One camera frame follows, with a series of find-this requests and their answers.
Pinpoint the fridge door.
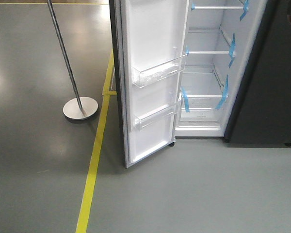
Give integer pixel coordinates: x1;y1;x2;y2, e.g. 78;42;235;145
109;0;189;168

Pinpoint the clear lower door bin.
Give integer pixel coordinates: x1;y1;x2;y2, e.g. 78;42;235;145
133;99;181;131

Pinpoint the clear door bin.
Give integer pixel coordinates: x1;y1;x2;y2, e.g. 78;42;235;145
132;53;188;88
133;99;181;131

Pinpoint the clear upper door bin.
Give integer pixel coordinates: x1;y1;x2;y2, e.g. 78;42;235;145
132;53;188;88

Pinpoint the clear crisper drawer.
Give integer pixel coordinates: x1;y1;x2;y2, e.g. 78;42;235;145
178;95;224;128

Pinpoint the silver floor lamp stand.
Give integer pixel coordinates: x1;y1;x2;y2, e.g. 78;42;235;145
47;0;98;120

